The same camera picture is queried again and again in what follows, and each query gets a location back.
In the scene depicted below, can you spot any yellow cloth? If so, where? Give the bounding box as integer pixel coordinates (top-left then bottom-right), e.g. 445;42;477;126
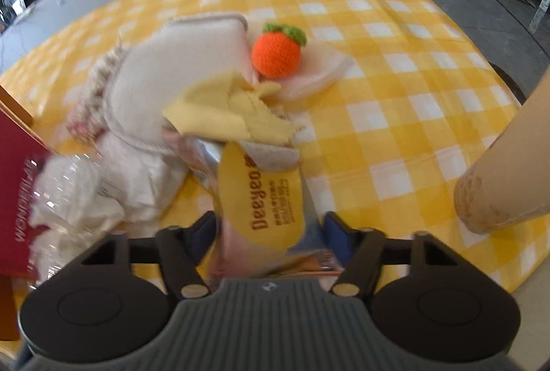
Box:
162;70;297;146

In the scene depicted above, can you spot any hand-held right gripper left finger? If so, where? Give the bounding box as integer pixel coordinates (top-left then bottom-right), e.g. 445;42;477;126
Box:
79;211;216;299

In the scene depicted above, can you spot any crumpled white plastic bag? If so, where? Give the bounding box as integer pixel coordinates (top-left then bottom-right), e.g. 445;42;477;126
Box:
30;130;185;281

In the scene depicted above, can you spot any black waste basket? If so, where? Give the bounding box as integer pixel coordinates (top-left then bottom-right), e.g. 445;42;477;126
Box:
487;62;527;105

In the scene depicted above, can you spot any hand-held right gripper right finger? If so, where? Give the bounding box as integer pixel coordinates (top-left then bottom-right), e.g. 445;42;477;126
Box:
322;211;462;298

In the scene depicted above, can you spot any brown wooden board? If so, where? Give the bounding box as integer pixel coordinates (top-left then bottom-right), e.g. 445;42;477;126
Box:
0;85;35;129

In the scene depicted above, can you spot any yellow label plastic packet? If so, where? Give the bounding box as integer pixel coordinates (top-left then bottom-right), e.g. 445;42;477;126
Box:
206;139;344;281

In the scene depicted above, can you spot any clear plastic bag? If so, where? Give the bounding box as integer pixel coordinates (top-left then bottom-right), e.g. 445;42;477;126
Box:
258;42;357;102

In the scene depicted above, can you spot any red box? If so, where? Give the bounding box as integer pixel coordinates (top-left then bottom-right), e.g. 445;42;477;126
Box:
0;109;52;281

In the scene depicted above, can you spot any orange crocheted persimmon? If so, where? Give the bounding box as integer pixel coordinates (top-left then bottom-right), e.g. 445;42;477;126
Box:
251;23;308;78

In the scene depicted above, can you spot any floral fabric piece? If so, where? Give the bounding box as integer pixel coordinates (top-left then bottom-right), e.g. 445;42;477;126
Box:
64;40;130;144

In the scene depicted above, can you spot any yellow checkered tablecloth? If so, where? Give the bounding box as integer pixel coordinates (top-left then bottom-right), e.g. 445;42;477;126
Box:
0;0;536;359

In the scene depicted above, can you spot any tan cylinder roll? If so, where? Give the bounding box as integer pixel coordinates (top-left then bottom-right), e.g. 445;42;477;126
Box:
454;66;550;235

